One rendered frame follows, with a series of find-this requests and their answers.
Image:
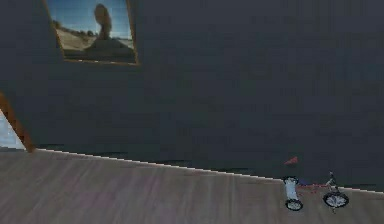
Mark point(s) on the small red toy tricycle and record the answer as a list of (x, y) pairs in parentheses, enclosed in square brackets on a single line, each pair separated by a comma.
[(293, 193)]

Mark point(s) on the wooden framed landscape picture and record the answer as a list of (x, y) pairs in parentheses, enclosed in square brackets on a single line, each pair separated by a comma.
[(93, 33)]

